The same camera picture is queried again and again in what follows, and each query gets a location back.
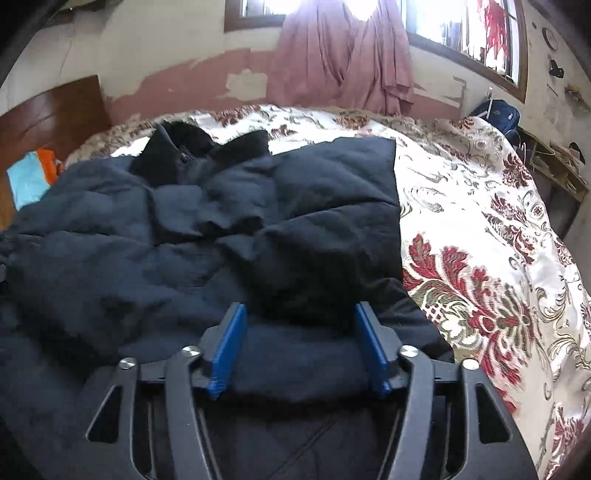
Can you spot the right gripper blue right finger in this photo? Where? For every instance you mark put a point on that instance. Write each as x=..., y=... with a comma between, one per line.
x=405, y=375

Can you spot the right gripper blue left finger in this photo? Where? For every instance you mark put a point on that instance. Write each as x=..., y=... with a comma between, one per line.
x=200, y=372

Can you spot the dark navy padded jacket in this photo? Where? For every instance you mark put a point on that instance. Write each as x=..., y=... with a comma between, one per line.
x=137, y=257

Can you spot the floral bed cover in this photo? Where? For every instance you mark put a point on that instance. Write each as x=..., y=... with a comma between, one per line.
x=480, y=258

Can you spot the wooden shelf rack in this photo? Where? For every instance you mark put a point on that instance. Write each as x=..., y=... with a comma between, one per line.
x=562, y=188

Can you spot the orange blue striped pillow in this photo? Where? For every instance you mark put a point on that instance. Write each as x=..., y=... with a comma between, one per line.
x=32, y=175

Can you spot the blue backpack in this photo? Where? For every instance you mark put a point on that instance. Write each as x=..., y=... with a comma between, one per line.
x=503, y=116

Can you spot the brown wooden headboard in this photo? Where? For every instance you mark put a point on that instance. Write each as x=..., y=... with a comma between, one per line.
x=60, y=120

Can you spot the pink curtain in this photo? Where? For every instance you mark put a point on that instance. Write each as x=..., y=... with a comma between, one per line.
x=326, y=56

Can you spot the brown framed window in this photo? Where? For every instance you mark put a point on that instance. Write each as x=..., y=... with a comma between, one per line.
x=455, y=30

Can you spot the red hanging garment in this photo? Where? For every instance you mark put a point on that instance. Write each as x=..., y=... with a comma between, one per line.
x=496, y=29

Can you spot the round wall clock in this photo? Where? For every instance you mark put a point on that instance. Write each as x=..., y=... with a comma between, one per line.
x=550, y=39

